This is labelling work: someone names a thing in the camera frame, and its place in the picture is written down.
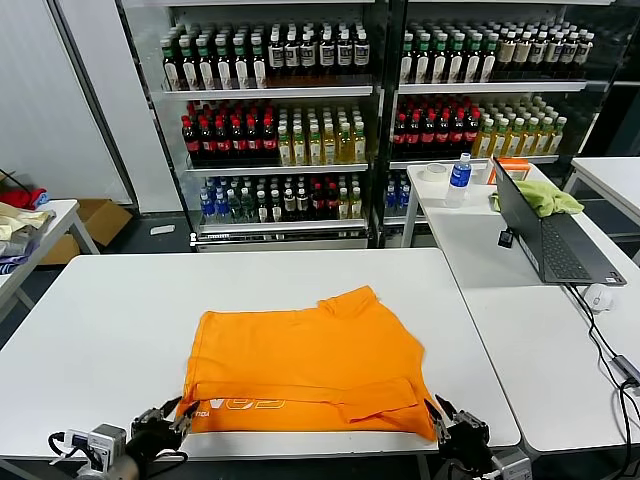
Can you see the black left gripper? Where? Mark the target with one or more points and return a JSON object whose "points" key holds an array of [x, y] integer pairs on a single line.
{"points": [[155, 437]]}

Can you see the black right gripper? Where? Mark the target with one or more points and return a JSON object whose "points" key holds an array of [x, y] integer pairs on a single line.
{"points": [[467, 447]]}

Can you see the orange t-shirt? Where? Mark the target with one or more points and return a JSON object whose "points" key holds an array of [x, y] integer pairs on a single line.
{"points": [[300, 350]]}

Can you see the grey usb hub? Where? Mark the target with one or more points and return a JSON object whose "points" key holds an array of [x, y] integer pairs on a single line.
{"points": [[627, 369]]}

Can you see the white flat floor object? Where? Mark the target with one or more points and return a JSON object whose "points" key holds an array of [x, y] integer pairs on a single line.
{"points": [[163, 230]]}

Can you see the black usb dongle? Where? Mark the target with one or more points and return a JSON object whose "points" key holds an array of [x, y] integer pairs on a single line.
{"points": [[506, 239]]}

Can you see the white computer mouse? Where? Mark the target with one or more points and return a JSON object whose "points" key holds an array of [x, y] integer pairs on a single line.
{"points": [[599, 297]]}

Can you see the cardboard box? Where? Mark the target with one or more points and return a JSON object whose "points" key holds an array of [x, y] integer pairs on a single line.
{"points": [[100, 220]]}

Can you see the dark grey laptop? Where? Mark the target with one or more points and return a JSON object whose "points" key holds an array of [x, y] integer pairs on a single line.
{"points": [[520, 220]]}

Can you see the small blue water bottle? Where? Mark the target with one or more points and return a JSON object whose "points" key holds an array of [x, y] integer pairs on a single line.
{"points": [[206, 205], [403, 196], [391, 197], [220, 205]]}

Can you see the blue striped cloth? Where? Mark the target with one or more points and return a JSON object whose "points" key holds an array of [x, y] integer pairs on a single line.
{"points": [[10, 265]]}

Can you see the small green water bottle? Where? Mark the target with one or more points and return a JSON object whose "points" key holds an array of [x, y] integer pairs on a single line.
{"points": [[247, 205], [234, 205]]}

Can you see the grey cloth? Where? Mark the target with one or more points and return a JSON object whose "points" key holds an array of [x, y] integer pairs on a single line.
{"points": [[20, 242]]}

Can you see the white metal-leg table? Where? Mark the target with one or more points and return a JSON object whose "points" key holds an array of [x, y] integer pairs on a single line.
{"points": [[610, 175], [62, 212], [430, 195]]}

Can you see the small dark tea bottle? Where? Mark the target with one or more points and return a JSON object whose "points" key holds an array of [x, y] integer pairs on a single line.
{"points": [[276, 206], [302, 202], [262, 206], [289, 202]]}

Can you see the small yellow tea bottle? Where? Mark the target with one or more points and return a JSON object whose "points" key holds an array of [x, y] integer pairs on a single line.
{"points": [[343, 202], [356, 202]]}

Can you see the clear water bottle blue label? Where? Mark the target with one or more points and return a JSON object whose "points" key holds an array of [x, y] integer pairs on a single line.
{"points": [[459, 180]]}

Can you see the green cloth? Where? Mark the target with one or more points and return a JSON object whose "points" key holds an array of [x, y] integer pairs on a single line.
{"points": [[550, 200]]}

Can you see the white tape roll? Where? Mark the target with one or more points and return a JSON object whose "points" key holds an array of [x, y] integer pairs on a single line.
{"points": [[430, 176]]}

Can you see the beige cloth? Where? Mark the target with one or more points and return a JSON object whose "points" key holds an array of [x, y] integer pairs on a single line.
{"points": [[20, 217]]}

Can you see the light blue cloth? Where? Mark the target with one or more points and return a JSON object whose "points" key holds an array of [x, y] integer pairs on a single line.
{"points": [[43, 199]]}

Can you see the small cola bottle red cap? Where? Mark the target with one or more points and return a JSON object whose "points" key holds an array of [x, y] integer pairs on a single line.
{"points": [[331, 200], [318, 200]]}

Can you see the red cloth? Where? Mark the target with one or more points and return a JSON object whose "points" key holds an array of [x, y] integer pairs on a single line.
{"points": [[22, 197]]}

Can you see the orange box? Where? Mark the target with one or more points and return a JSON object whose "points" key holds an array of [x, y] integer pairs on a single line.
{"points": [[515, 162]]}

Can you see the metal drinks shelf rack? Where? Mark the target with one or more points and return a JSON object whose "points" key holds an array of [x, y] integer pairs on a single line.
{"points": [[490, 86], [270, 92]]}

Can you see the dark drink bottle green cap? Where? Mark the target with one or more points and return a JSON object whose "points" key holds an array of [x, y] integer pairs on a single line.
{"points": [[472, 60], [242, 69], [171, 70], [188, 70], [206, 70], [440, 60], [259, 69], [224, 70], [407, 60], [423, 60], [489, 59], [456, 60]]}

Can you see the dark bottle beige label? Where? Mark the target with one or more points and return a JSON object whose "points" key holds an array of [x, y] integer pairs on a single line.
{"points": [[522, 52], [570, 52], [506, 52], [586, 52], [554, 52], [539, 52]]}

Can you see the dark bottle black white label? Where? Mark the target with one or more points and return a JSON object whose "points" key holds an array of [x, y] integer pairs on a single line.
{"points": [[361, 52], [344, 53], [292, 54], [327, 53], [276, 54], [309, 54]]}

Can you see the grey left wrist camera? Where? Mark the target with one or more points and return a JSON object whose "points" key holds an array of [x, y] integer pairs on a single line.
{"points": [[107, 445]]}

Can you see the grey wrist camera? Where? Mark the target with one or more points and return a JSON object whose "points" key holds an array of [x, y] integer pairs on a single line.
{"points": [[107, 445], [512, 465]]}

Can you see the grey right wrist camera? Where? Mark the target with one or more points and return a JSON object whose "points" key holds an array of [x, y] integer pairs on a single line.
{"points": [[512, 465]]}

